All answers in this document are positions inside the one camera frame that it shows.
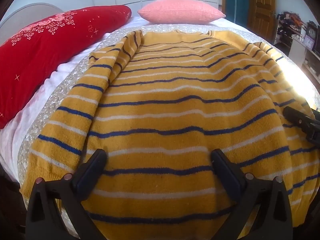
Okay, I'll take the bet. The pink ribbed pillow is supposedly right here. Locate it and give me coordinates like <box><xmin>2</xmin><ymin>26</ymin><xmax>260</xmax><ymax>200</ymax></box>
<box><xmin>137</xmin><ymin>0</ymin><xmax>226</xmax><ymax>25</ymax></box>

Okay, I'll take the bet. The cluttered shelf unit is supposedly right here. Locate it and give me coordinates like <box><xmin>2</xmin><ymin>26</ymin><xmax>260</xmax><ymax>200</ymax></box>
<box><xmin>274</xmin><ymin>11</ymin><xmax>320</xmax><ymax>78</ymax></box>

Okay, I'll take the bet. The yellow striped knit sweater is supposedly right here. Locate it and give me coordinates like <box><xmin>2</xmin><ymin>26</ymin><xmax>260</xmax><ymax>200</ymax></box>
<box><xmin>19</xmin><ymin>29</ymin><xmax>320</xmax><ymax>240</ymax></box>

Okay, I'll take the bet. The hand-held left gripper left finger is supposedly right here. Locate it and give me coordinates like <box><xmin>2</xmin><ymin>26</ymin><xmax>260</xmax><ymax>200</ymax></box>
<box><xmin>25</xmin><ymin>149</ymin><xmax>108</xmax><ymax>240</ymax></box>

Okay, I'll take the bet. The red floral pillow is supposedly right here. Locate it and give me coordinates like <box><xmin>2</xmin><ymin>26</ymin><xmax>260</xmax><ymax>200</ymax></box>
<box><xmin>0</xmin><ymin>5</ymin><xmax>132</xmax><ymax>130</ymax></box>

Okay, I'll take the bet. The wooden door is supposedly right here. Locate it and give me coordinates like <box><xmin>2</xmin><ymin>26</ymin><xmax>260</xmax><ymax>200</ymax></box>
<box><xmin>247</xmin><ymin>0</ymin><xmax>277</xmax><ymax>42</ymax></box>

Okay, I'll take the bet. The teal curtain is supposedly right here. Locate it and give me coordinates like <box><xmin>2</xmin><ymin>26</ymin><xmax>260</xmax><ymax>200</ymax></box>
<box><xmin>225</xmin><ymin>0</ymin><xmax>250</xmax><ymax>24</ymax></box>

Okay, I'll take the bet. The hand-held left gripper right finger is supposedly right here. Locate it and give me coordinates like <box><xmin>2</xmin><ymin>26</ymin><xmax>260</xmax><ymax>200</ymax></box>
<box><xmin>211</xmin><ymin>149</ymin><xmax>293</xmax><ymax>240</ymax></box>

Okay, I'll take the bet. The dark table clock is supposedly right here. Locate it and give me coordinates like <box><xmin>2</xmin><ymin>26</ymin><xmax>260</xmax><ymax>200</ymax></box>
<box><xmin>306</xmin><ymin>21</ymin><xmax>319</xmax><ymax>40</ymax></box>

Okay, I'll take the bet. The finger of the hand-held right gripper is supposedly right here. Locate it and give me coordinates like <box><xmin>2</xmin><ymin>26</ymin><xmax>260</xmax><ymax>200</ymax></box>
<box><xmin>283</xmin><ymin>106</ymin><xmax>320</xmax><ymax>144</ymax></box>

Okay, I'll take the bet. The grey padded headboard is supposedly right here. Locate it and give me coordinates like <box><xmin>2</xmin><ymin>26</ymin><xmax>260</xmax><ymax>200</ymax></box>
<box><xmin>0</xmin><ymin>3</ymin><xmax>64</xmax><ymax>32</ymax></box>

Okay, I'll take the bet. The beige spotted blanket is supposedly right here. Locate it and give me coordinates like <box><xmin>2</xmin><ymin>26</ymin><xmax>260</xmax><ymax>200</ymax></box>
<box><xmin>17</xmin><ymin>23</ymin><xmax>319</xmax><ymax>240</ymax></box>

